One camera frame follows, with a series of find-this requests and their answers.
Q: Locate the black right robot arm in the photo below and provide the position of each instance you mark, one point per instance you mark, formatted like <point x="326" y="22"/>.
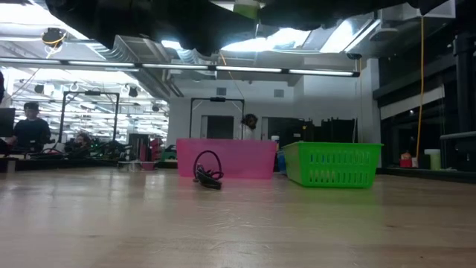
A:
<point x="316" y="13"/>

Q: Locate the pink plastic bin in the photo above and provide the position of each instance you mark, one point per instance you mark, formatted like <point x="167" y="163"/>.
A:
<point x="241" y="158"/>

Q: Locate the green plastic bin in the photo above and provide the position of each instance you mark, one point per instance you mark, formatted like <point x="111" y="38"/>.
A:
<point x="334" y="164"/>

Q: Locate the person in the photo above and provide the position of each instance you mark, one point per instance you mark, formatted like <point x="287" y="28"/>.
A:
<point x="250" y="121"/>
<point x="83" y="140"/>
<point x="31" y="132"/>

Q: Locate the black round ceiling lamp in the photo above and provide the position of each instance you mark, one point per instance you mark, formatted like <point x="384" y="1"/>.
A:
<point x="54" y="36"/>

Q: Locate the long LED light bar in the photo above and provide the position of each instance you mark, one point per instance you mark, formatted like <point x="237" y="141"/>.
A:
<point x="316" y="71"/>

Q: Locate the white bottle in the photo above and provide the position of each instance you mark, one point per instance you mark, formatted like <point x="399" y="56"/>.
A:
<point x="275" y="137"/>

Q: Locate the row of black cabinets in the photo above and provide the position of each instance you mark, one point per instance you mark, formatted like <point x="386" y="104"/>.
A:
<point x="334" y="130"/>

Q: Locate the dark computer monitor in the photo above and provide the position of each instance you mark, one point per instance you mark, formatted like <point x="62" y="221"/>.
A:
<point x="6" y="123"/>

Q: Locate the red container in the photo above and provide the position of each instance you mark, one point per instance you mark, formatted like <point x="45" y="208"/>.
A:
<point x="405" y="163"/>

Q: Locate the pale green cup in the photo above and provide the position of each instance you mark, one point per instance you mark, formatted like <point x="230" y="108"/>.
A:
<point x="433" y="160"/>

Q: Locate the black stand pole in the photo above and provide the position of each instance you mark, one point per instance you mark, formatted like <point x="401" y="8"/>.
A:
<point x="466" y="93"/>

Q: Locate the grey wall vent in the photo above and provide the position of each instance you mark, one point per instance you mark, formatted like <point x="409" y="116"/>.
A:
<point x="279" y="93"/>
<point x="221" y="91"/>

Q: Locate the black camera rig frame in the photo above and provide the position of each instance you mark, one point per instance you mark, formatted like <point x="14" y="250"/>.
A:
<point x="92" y="93"/>
<point x="217" y="99"/>

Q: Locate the black security camera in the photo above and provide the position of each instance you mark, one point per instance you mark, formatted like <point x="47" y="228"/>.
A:
<point x="354" y="56"/>

